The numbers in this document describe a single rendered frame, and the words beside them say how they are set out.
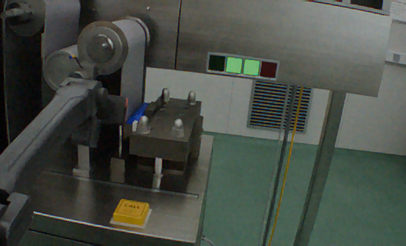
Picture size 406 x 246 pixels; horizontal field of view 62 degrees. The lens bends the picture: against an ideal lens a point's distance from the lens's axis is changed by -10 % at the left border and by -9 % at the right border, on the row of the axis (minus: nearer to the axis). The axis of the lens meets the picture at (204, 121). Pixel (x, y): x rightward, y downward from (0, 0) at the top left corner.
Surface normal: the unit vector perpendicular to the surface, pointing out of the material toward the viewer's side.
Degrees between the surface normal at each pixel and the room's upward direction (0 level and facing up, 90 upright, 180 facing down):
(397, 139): 90
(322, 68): 90
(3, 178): 8
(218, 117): 90
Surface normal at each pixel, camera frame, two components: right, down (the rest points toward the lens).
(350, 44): -0.08, 0.32
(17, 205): 0.13, -0.88
